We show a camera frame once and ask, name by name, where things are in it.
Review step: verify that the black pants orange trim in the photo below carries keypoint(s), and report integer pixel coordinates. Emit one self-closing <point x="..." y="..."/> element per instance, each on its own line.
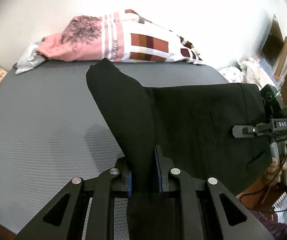
<point x="193" y="127"/>

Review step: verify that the white crumpled cloth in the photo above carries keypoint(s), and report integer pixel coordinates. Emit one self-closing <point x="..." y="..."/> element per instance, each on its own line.
<point x="29" y="59"/>

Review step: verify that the white confetti patterned bedding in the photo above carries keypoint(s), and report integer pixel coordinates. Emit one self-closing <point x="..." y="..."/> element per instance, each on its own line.
<point x="249" y="72"/>

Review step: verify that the grey textured mattress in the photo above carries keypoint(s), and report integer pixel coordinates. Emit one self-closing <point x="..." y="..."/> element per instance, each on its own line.
<point x="51" y="130"/>

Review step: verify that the person's right hand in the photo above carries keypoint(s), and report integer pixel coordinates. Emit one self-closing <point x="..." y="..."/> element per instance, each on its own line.
<point x="273" y="174"/>

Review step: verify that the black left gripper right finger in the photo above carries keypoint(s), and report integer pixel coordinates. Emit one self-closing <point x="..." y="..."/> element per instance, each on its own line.
<point x="205" y="209"/>

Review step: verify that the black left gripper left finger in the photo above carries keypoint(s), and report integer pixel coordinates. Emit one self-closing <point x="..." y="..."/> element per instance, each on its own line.
<point x="82" y="209"/>

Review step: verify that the pink patterned folded blanket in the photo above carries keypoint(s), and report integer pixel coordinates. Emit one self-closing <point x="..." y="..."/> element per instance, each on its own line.
<point x="121" y="36"/>

